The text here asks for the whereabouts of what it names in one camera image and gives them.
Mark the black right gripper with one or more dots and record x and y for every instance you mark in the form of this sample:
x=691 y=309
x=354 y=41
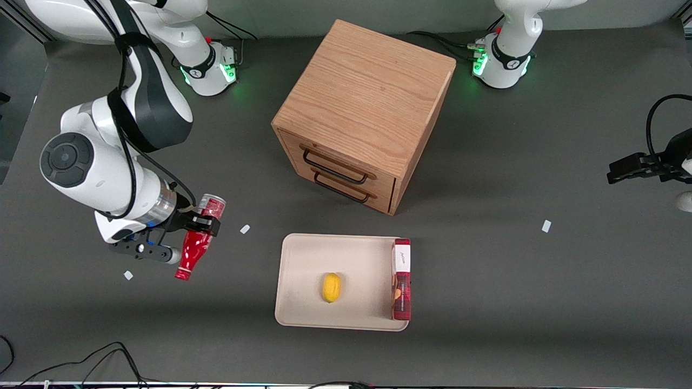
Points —
x=180 y=220

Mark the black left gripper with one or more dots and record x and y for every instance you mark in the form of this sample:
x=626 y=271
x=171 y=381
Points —
x=677 y=153

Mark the red coke bottle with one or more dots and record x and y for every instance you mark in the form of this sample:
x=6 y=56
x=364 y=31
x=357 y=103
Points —
x=194 y=254

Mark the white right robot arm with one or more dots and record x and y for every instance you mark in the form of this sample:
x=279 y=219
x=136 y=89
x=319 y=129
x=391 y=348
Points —
x=102 y=178

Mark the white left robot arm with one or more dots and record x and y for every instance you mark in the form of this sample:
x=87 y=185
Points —
x=505 y=59

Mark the beige plastic tray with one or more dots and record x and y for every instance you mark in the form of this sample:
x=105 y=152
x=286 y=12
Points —
x=308 y=270

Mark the wooden drawer front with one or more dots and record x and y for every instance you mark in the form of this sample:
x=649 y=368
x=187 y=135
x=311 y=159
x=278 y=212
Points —
x=340 y=186
x=335 y=163

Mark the yellow lemon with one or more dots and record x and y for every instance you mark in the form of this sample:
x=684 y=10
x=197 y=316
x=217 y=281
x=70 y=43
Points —
x=331 y=287

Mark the red cookie box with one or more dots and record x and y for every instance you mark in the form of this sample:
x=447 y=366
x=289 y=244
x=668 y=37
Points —
x=401 y=292

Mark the wooden drawer cabinet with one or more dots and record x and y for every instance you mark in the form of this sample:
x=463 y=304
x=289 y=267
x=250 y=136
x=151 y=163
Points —
x=367 y=92

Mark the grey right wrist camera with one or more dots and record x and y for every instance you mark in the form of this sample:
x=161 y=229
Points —
x=173 y=255

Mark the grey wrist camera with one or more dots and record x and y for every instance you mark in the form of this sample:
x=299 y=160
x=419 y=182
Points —
x=173 y=255
x=685 y=202

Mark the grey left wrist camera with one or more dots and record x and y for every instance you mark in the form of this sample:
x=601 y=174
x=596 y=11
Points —
x=685 y=202

